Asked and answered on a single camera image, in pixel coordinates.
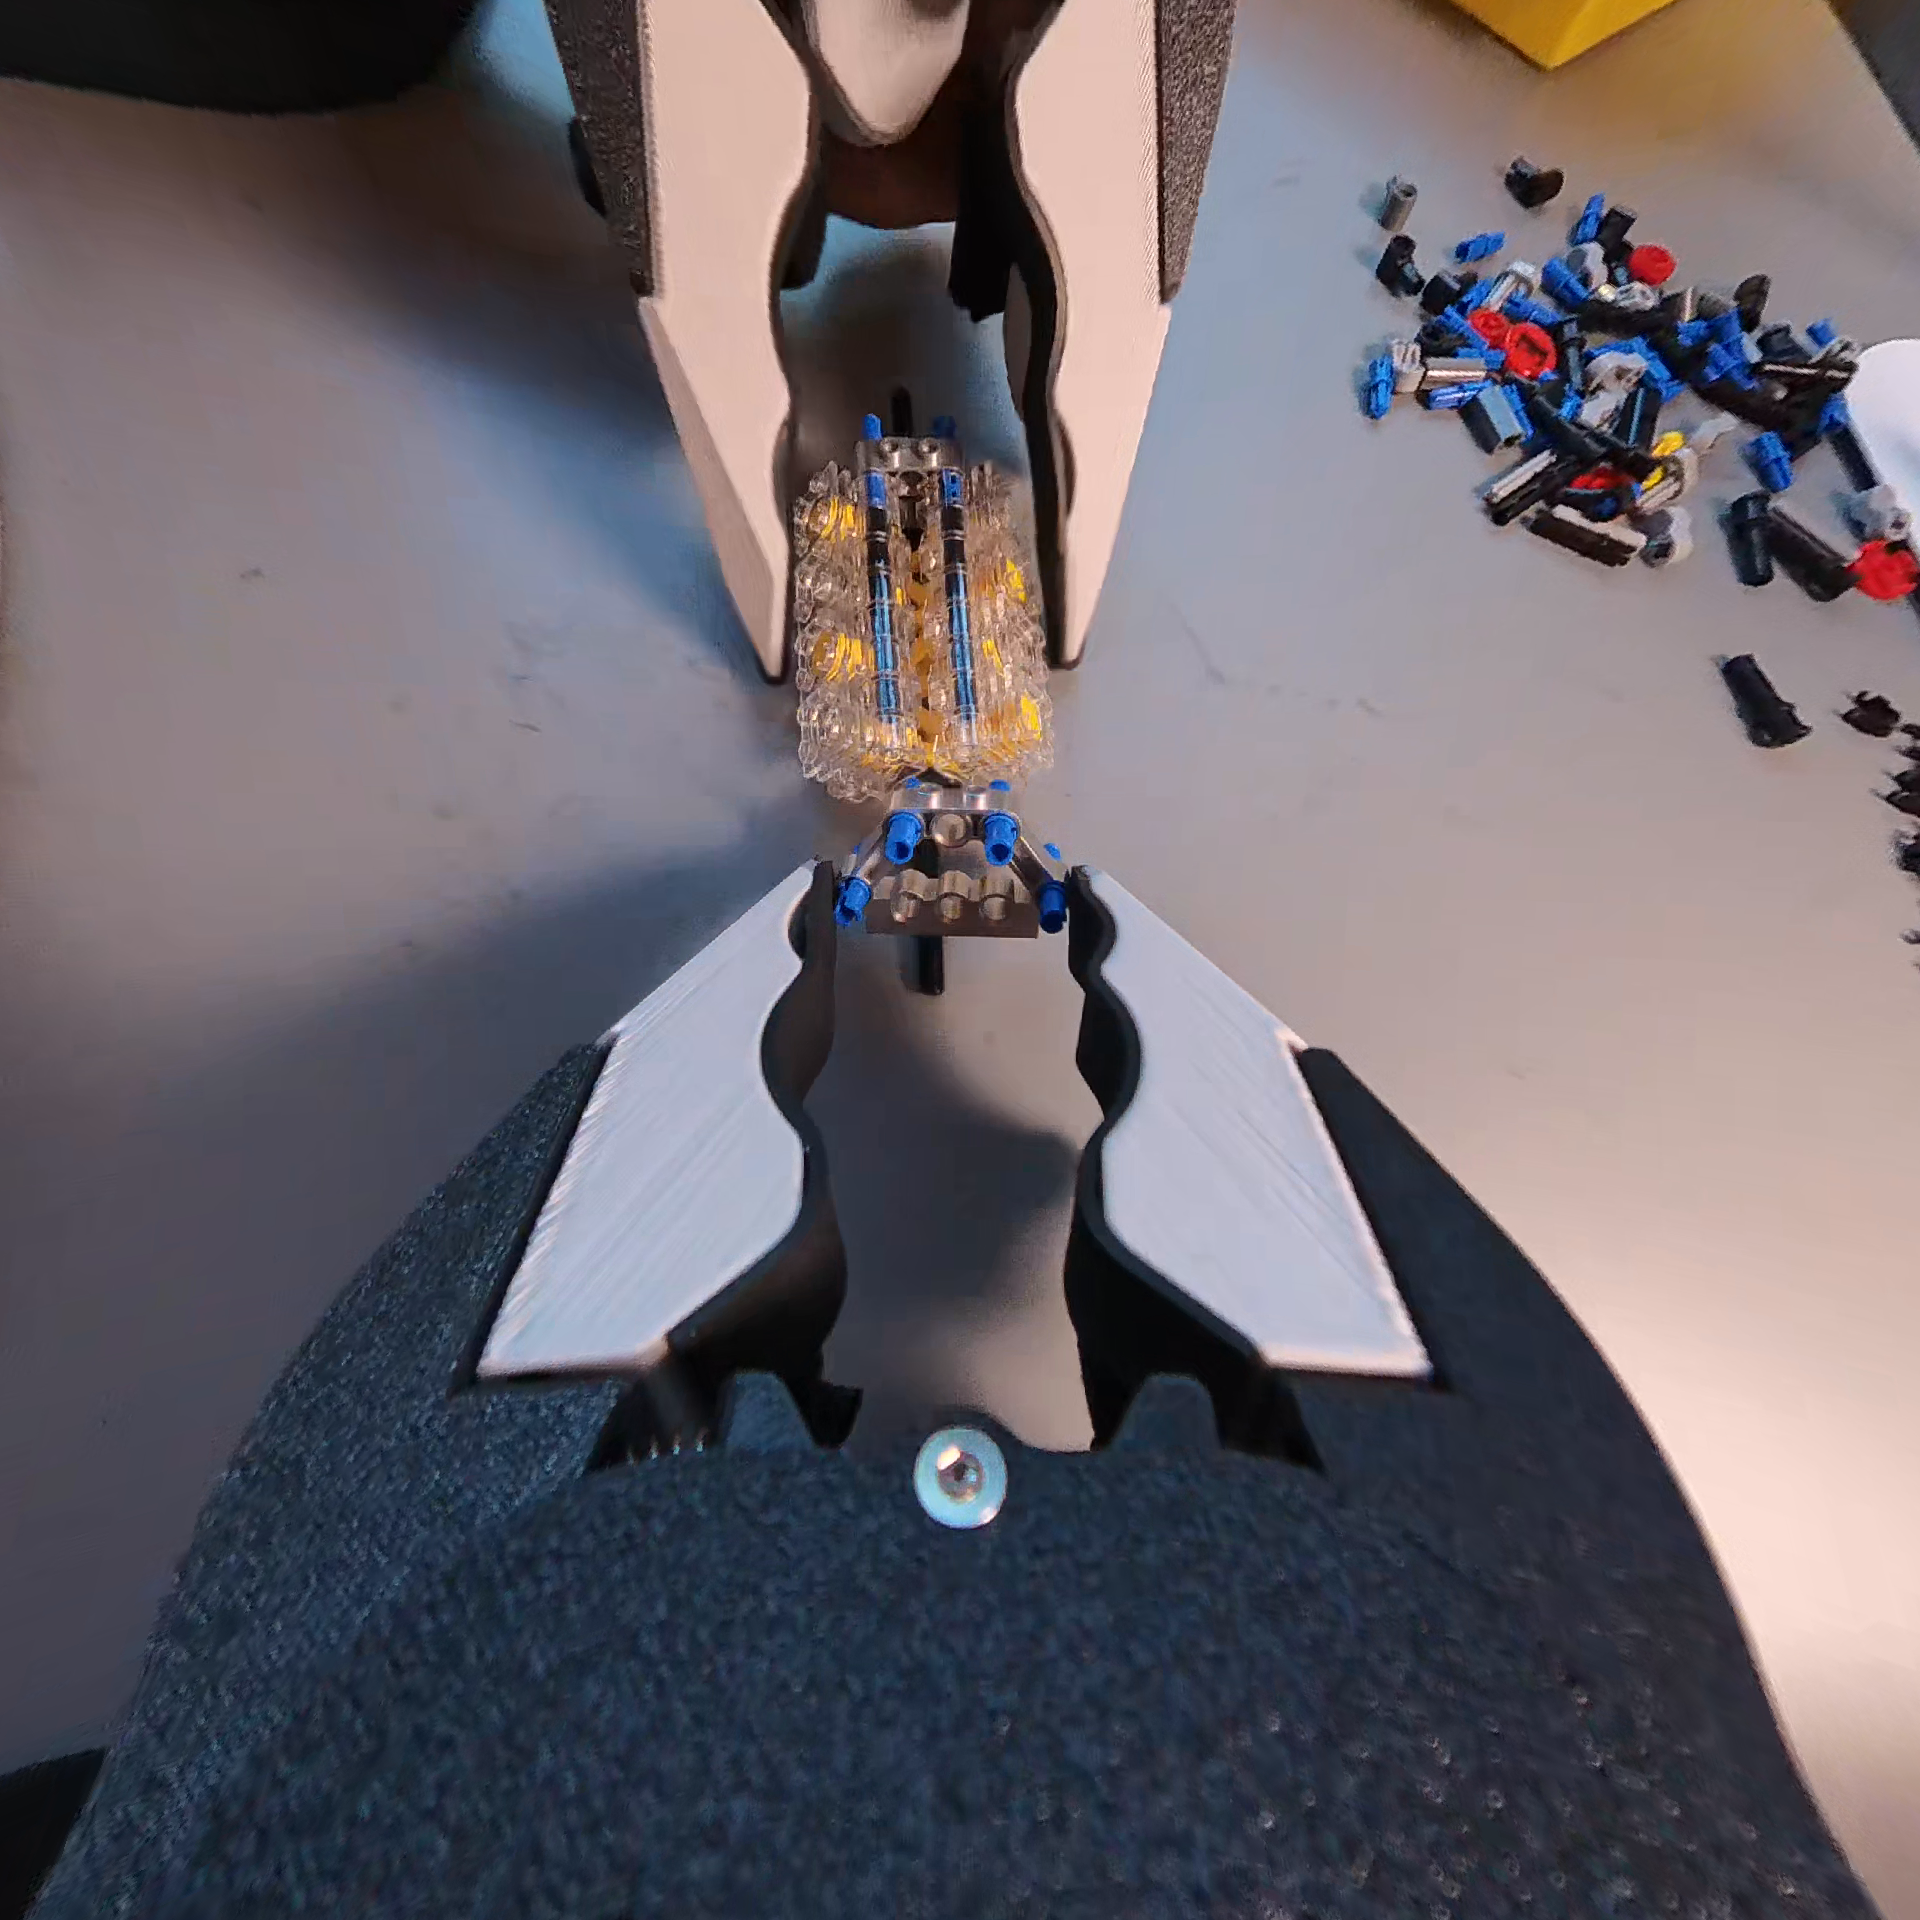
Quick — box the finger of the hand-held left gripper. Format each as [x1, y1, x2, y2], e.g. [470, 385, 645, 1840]
[637, 0, 829, 688]
[951, 0, 1177, 669]

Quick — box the pile of mixed toy parts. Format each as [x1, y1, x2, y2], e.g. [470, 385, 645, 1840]
[1357, 193, 1920, 605]

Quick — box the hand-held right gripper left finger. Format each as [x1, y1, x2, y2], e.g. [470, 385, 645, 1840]
[478, 863, 853, 1445]

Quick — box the clear toy brick engine model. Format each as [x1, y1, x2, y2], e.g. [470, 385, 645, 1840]
[791, 387, 1077, 996]

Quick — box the white tray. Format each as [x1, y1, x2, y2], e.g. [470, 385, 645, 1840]
[1848, 337, 1920, 602]

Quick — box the person's left hand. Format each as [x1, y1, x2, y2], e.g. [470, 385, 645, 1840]
[816, 90, 980, 239]

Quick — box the black chair armrest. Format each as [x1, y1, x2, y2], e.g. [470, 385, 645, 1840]
[0, 0, 489, 112]

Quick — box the grey desk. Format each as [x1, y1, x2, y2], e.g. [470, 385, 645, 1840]
[0, 0, 1920, 1920]

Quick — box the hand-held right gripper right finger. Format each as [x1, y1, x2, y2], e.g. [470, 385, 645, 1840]
[1062, 871, 1432, 1383]

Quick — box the grey perforated toy plate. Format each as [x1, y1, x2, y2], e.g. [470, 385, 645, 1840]
[838, 787, 1072, 941]

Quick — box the pile of small black pins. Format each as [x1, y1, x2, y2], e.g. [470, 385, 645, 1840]
[1837, 688, 1920, 951]

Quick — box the yellow bin with black parts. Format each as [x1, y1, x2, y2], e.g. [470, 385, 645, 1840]
[1445, 0, 1684, 72]

